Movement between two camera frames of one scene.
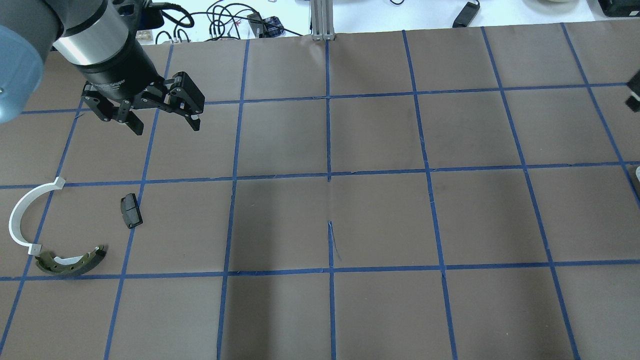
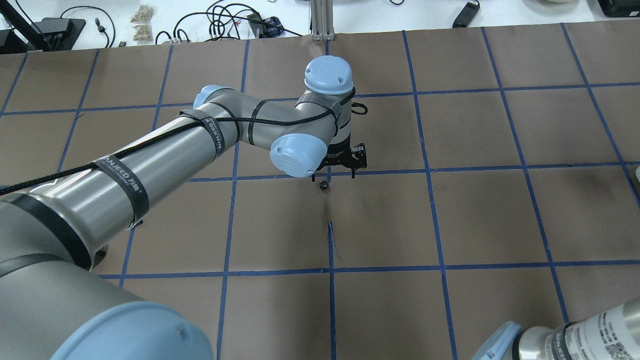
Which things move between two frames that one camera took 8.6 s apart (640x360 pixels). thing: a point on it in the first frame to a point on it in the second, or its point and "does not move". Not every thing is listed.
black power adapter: [466, 16] does not move
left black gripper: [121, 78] to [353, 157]
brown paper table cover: [469, 194] does not move
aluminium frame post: [322, 20] does not move
